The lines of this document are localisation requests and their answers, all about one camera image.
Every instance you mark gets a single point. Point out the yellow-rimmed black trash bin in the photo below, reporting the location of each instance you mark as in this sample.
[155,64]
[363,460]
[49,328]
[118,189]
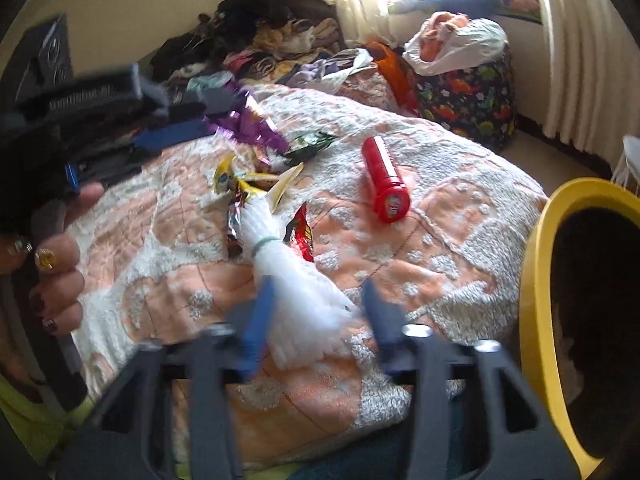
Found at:
[535,285]

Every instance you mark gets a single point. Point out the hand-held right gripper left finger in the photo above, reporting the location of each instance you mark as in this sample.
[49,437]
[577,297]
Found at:
[260,320]

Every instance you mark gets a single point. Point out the cream pointed wrapper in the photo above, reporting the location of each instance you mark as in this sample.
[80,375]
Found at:
[285,182]

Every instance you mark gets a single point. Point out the pink floral pillow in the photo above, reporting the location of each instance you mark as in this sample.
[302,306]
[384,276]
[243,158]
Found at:
[365,85]

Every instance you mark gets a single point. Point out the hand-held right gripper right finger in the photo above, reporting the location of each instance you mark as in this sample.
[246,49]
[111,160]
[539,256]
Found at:
[380,325]

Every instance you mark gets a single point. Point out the white round stool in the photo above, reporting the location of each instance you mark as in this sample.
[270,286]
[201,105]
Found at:
[627,160]

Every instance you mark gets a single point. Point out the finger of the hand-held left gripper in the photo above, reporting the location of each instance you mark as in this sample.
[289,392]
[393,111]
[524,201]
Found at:
[220,100]
[165,137]

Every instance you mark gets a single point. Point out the cream curtain by dressing table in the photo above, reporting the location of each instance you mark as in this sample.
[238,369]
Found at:
[590,60]

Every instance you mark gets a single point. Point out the green foil wrapper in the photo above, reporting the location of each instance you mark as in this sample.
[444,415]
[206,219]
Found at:
[310,142]

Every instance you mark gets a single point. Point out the red snack wrapper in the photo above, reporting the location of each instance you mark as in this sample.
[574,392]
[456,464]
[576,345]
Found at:
[302,235]

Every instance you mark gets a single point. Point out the red cylindrical can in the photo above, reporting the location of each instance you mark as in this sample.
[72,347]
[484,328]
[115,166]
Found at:
[385,180]

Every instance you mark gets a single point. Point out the dinosaur print laundry bag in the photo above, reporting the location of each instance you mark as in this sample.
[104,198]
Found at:
[470,100]

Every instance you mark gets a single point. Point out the light blue garment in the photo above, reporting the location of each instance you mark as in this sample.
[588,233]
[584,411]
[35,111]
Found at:
[210,81]

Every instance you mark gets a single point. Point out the person's left hand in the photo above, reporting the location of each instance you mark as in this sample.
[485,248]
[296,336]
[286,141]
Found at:
[60,285]

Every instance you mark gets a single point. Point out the white bag of orange clothes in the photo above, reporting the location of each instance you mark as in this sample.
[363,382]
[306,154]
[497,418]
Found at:
[470,40]

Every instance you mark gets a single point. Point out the purple foil wrapper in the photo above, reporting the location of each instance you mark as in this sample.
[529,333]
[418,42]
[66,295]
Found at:
[252,130]

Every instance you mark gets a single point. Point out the yellow snack wrapper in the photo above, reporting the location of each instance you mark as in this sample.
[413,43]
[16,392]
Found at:
[224,175]

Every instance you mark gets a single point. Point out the pink and white blanket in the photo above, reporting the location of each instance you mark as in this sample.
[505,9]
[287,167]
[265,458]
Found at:
[450,260]

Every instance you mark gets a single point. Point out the pile of dark clothes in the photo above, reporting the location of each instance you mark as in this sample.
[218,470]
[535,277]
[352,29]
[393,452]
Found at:
[260,25]

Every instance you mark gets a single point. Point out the lime green shirt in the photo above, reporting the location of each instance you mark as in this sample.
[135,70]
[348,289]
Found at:
[30,420]

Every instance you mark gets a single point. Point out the lavender and white garment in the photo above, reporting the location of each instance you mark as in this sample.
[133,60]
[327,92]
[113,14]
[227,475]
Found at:
[310,72]

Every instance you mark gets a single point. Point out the brown snack wrapper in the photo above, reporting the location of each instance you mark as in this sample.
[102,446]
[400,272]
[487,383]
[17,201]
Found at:
[237,225]

